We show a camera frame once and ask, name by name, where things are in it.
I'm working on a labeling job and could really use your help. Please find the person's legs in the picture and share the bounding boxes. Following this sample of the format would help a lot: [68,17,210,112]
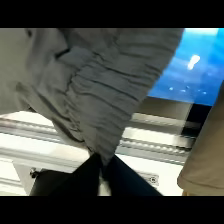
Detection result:
[177,79,224,197]

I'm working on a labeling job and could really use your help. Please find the grey garment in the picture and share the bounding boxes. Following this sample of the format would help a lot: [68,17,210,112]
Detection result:
[0,27,185,167]

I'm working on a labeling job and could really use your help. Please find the silver frame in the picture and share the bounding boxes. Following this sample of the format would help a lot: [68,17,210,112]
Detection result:
[0,111,202,197]

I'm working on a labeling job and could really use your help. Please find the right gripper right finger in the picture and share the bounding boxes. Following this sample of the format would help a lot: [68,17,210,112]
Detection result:
[102,154,164,197]

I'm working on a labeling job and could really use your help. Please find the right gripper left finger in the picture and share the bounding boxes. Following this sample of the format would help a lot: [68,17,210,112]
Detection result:
[49,152,103,197]

